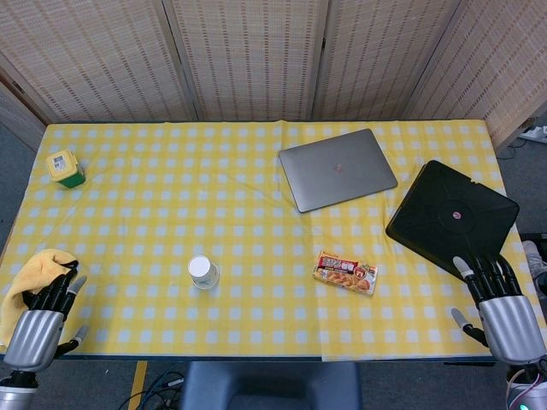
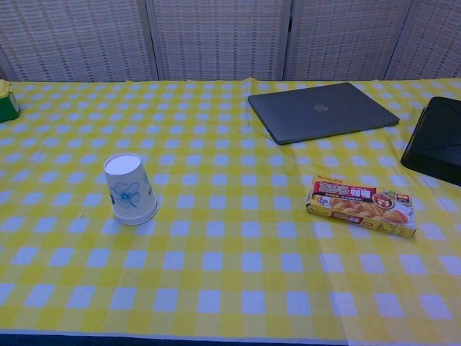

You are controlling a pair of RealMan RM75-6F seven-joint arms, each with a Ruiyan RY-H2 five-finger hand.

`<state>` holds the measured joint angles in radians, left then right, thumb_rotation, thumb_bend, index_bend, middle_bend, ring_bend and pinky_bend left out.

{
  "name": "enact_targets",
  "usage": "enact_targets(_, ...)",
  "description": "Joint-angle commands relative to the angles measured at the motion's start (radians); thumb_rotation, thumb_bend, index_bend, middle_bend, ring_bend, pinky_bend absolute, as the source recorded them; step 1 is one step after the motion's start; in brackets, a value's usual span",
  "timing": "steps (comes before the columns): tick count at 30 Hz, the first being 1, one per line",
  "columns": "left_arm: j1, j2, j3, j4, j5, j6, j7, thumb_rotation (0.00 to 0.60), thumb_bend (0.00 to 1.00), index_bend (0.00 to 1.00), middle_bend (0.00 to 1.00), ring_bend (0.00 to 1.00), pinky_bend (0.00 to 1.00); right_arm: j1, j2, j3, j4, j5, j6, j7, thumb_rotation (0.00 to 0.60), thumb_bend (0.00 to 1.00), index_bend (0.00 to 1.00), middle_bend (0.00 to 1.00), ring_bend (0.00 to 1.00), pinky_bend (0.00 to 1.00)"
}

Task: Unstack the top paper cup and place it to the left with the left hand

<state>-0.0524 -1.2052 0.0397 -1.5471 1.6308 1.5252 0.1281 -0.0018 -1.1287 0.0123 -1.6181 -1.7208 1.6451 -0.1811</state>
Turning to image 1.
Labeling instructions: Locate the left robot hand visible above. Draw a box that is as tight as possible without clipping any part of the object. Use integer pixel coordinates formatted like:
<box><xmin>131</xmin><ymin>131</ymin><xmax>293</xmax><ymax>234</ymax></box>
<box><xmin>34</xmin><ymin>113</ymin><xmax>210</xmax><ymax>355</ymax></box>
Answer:
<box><xmin>2</xmin><ymin>259</ymin><xmax>90</xmax><ymax>373</ymax></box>

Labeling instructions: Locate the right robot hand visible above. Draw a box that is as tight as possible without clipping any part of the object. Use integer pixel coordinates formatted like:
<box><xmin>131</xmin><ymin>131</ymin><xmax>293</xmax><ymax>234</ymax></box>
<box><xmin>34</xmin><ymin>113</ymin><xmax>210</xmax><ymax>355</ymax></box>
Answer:
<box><xmin>450</xmin><ymin>251</ymin><xmax>547</xmax><ymax>366</ymax></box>

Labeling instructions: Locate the yellow cloth towel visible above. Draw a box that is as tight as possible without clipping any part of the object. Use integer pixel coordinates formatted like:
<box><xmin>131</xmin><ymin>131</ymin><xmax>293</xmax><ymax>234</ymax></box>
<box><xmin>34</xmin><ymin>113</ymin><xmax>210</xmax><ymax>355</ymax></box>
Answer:
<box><xmin>0</xmin><ymin>249</ymin><xmax>80</xmax><ymax>347</ymax></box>

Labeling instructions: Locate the black square tray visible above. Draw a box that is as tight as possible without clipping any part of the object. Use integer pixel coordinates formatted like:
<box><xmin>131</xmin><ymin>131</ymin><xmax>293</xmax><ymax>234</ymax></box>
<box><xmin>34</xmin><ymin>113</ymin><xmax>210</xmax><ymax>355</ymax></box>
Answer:
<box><xmin>385</xmin><ymin>160</ymin><xmax>521</xmax><ymax>274</ymax></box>

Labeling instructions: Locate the yellow green lidded container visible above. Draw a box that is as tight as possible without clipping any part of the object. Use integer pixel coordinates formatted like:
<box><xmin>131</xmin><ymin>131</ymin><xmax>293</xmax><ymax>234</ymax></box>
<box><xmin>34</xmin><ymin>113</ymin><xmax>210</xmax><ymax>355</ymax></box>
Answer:
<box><xmin>45</xmin><ymin>149</ymin><xmax>86</xmax><ymax>190</ymax></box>

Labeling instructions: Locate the curry roux box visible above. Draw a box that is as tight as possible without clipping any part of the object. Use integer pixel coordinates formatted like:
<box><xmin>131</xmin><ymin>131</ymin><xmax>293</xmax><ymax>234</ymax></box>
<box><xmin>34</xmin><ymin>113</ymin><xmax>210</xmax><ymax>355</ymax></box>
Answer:
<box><xmin>313</xmin><ymin>249</ymin><xmax>379</xmax><ymax>296</ymax></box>

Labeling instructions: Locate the yellow white checked tablecloth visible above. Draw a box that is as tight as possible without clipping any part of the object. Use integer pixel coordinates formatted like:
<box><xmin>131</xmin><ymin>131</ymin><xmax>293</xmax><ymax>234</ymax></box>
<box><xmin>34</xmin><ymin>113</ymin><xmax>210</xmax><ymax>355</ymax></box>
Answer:
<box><xmin>0</xmin><ymin>120</ymin><xmax>547</xmax><ymax>363</ymax></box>

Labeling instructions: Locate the woven folding screen panel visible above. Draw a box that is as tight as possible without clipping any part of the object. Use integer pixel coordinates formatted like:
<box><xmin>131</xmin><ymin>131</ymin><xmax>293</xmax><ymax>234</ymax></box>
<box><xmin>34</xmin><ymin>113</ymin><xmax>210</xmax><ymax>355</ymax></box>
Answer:
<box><xmin>164</xmin><ymin>0</ymin><xmax>330</xmax><ymax>122</ymax></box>
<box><xmin>0</xmin><ymin>0</ymin><xmax>198</xmax><ymax>125</ymax></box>
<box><xmin>314</xmin><ymin>0</ymin><xmax>462</xmax><ymax>120</ymax></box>
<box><xmin>0</xmin><ymin>80</ymin><xmax>46</xmax><ymax>153</ymax></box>
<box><xmin>409</xmin><ymin>0</ymin><xmax>547</xmax><ymax>150</ymax></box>

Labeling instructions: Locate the grey closed laptop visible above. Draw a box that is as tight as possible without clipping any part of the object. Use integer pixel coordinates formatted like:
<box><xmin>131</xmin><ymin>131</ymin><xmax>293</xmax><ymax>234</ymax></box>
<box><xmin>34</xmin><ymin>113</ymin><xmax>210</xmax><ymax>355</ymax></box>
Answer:
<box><xmin>278</xmin><ymin>128</ymin><xmax>399</xmax><ymax>214</ymax></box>

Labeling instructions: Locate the blue grey chair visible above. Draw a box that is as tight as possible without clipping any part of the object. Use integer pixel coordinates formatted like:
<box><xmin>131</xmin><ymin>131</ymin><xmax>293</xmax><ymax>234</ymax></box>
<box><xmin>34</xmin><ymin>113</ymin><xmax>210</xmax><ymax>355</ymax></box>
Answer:
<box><xmin>179</xmin><ymin>361</ymin><xmax>363</xmax><ymax>410</ymax></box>

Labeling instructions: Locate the floor cable bundle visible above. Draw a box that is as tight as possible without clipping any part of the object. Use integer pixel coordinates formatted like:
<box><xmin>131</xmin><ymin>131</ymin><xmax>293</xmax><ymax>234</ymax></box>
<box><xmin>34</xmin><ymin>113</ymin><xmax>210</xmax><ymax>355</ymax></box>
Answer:
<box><xmin>139</xmin><ymin>370</ymin><xmax>188</xmax><ymax>410</ymax></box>

